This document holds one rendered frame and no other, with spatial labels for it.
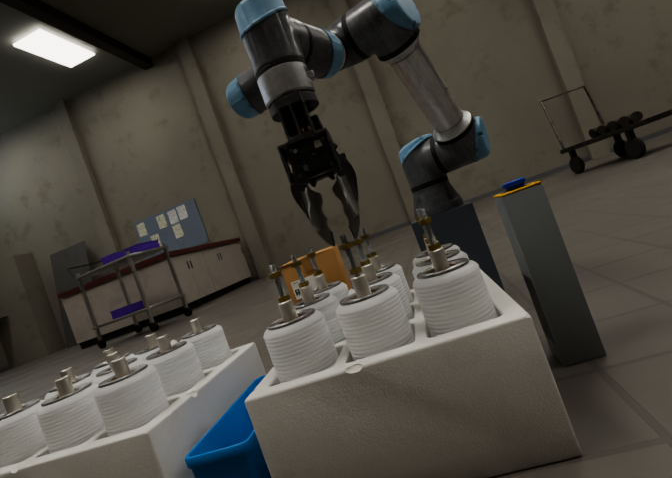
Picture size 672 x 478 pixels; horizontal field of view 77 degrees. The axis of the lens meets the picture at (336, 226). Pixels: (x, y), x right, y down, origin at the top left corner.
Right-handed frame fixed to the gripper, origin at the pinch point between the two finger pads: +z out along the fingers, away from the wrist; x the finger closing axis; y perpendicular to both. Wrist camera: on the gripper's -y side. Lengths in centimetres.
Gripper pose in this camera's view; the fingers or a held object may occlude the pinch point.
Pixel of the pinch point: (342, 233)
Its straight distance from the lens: 62.2
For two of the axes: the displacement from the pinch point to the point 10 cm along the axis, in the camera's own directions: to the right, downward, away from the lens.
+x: 9.3, -3.4, -1.1
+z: 3.4, 9.4, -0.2
